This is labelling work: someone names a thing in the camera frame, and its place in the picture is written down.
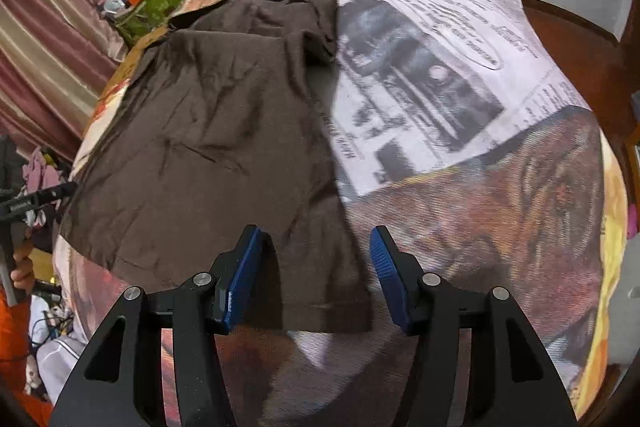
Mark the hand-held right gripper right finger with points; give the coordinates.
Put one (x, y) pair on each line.
(389, 277)

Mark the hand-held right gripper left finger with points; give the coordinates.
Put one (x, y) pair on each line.
(240, 277)

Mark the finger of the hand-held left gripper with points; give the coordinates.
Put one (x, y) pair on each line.
(52, 194)

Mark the brown shirt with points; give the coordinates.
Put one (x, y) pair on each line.
(200, 147)

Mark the person's left hand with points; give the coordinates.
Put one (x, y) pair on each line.
(22, 272)

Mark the printed blanket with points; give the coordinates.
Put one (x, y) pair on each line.
(475, 232)

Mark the white cloth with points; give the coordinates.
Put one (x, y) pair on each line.
(55, 357)

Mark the pink striped curtain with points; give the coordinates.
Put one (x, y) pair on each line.
(45, 42)

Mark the green storage box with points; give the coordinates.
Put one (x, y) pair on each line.
(155, 7)

